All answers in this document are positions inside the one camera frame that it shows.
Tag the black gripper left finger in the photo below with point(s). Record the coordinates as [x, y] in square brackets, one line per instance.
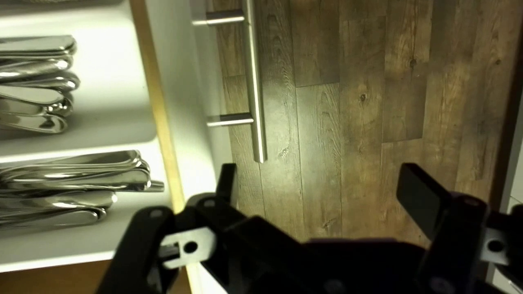
[244, 256]

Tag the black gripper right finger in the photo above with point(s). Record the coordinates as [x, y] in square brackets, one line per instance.
[464, 234]

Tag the white drawer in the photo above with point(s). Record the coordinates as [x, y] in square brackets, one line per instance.
[149, 82]

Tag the white cutlery tray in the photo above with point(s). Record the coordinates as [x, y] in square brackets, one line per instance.
[111, 112]

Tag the stainless cutlery lower stack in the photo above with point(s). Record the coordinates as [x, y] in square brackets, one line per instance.
[69, 192]

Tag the stainless cutlery stack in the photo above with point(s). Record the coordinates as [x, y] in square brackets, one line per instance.
[69, 192]
[36, 84]

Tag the stainless cutlery upper stack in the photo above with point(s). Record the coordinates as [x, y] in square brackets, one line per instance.
[36, 84]

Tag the silver drawer bar handle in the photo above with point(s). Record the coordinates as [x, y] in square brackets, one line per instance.
[255, 117]

